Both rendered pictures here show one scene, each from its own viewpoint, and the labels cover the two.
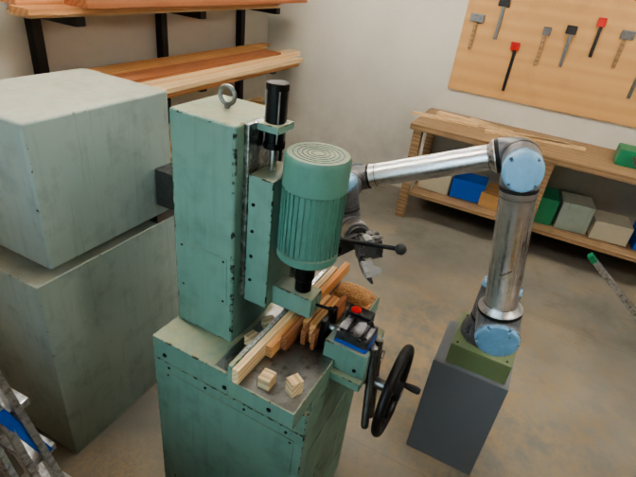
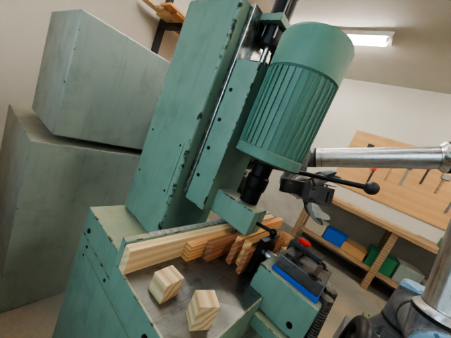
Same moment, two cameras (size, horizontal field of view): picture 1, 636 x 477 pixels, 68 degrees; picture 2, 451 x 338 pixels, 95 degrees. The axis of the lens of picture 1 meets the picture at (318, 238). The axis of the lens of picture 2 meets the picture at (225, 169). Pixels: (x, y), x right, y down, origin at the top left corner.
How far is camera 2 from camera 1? 0.90 m
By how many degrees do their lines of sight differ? 23
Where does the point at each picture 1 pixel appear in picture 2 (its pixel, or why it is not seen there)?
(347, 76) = not seen: hidden behind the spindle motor
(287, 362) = (203, 275)
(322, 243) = (295, 133)
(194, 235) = (166, 119)
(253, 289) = (197, 186)
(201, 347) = (123, 233)
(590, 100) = (418, 208)
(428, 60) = not seen: hidden behind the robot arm
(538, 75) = (386, 186)
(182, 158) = (183, 43)
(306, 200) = (296, 68)
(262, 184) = (248, 64)
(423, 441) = not seen: outside the picture
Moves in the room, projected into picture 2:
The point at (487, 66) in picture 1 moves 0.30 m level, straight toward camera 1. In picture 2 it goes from (356, 175) to (357, 175)
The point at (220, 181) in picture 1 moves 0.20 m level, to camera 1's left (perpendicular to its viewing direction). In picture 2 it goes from (209, 57) to (148, 36)
